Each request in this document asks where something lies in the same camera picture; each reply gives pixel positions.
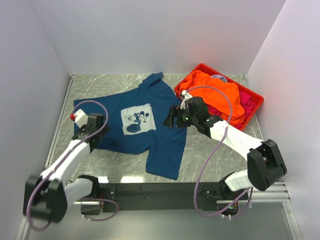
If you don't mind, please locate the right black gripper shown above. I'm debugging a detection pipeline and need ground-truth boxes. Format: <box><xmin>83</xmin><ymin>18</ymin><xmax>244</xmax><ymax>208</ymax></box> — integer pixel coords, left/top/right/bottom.
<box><xmin>162</xmin><ymin>105</ymin><xmax>199</xmax><ymax>129</ymax></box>

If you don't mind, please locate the blue mickey t shirt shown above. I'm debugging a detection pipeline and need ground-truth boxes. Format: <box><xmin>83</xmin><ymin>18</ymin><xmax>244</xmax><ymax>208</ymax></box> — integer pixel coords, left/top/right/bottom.
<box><xmin>80</xmin><ymin>72</ymin><xmax>187</xmax><ymax>180</ymax></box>

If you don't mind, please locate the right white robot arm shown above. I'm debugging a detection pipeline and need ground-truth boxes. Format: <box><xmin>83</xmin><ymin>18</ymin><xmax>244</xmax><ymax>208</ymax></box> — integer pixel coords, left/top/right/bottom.
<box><xmin>163</xmin><ymin>97</ymin><xmax>288</xmax><ymax>200</ymax></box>

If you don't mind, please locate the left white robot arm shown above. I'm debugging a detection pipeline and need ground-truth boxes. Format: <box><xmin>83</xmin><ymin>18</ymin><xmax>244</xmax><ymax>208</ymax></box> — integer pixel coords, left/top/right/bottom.
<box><xmin>23</xmin><ymin>113</ymin><xmax>109</xmax><ymax>223</ymax></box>

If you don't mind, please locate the orange t shirt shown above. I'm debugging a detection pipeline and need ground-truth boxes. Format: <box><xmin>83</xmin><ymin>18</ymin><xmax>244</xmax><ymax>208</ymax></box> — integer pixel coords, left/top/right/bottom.
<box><xmin>176</xmin><ymin>70</ymin><xmax>245</xmax><ymax>126</ymax></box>

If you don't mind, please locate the lavender t shirt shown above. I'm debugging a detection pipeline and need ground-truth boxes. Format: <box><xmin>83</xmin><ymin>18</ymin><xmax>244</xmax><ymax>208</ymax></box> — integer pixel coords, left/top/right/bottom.
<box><xmin>210</xmin><ymin>74</ymin><xmax>228</xmax><ymax>83</ymax></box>

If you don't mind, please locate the black base beam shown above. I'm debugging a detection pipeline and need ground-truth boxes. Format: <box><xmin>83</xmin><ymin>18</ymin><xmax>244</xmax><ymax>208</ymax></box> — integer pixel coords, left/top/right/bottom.
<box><xmin>99</xmin><ymin>182</ymin><xmax>226</xmax><ymax>213</ymax></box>

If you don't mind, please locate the magenta t shirt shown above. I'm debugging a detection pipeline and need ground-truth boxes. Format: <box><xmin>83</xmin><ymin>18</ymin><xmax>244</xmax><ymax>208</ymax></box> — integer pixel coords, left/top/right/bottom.
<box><xmin>205</xmin><ymin>89</ymin><xmax>257</xmax><ymax>130</ymax></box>

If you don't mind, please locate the red plastic bin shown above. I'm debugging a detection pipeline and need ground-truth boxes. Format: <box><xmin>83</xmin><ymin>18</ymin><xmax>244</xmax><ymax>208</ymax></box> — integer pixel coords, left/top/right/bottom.
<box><xmin>174</xmin><ymin>63</ymin><xmax>264</xmax><ymax>131</ymax></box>

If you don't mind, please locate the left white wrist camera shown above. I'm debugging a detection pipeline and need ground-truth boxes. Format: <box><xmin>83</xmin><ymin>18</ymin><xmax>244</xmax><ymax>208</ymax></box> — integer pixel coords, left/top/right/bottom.
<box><xmin>69</xmin><ymin>109</ymin><xmax>88</xmax><ymax>128</ymax></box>

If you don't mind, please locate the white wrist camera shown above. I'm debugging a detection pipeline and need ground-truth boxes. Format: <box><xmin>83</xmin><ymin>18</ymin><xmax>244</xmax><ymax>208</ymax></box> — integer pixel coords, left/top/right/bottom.
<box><xmin>180</xmin><ymin>90</ymin><xmax>193</xmax><ymax>110</ymax></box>
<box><xmin>69</xmin><ymin>109</ymin><xmax>88</xmax><ymax>128</ymax></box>

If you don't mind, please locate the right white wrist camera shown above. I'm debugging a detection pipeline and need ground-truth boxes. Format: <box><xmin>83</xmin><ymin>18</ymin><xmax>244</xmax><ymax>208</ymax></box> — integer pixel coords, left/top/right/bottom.
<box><xmin>180</xmin><ymin>90</ymin><xmax>193</xmax><ymax>110</ymax></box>

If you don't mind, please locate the aluminium rail frame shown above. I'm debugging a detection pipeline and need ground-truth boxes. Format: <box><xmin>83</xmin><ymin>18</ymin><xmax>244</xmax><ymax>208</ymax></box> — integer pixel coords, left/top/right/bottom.
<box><xmin>234</xmin><ymin>181</ymin><xmax>292</xmax><ymax>203</ymax></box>

